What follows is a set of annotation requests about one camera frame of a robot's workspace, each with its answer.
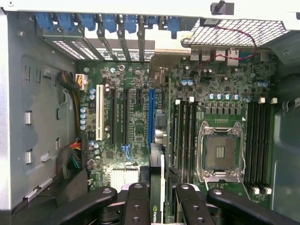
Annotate silver chipset heatsink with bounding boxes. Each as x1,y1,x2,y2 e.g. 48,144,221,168
110,166,139,187

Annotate CPU socket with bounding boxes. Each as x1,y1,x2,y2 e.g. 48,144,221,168
197,120,246,182

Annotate green motherboard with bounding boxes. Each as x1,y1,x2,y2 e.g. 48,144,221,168
77,46,278,211

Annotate long black expansion slot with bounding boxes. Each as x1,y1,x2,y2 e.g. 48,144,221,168
123,88,130,146
110,88,117,145

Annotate blue expansion slot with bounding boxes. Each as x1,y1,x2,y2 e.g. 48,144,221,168
148,88,156,145

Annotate white expansion slot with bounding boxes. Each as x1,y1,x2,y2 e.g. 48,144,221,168
96,84,105,141

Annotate short black expansion slot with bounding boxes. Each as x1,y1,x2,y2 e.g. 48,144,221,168
135,89,143,106

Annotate dark grey open PC case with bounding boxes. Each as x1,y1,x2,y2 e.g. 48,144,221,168
0,0,300,225

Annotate solid metal slot cover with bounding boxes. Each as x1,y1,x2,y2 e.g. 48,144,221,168
137,28,146,64
117,27,132,63
97,27,119,62

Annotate perforated metal slot cover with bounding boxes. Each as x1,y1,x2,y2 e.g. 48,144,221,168
67,30,100,61
35,28,79,60

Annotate blue slot retention clip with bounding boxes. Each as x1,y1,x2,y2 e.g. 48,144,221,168
166,15,181,39
144,15,160,26
57,13,75,32
102,13,117,33
36,13,55,31
124,14,138,33
80,13,97,31

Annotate multicoloured power wire bundle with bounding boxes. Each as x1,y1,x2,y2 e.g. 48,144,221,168
55,137,83,185

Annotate black braided power cable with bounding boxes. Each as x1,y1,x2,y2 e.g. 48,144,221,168
57,70,89,138

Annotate red black twisted wire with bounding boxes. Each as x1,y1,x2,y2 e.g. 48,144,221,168
191,25,258,78

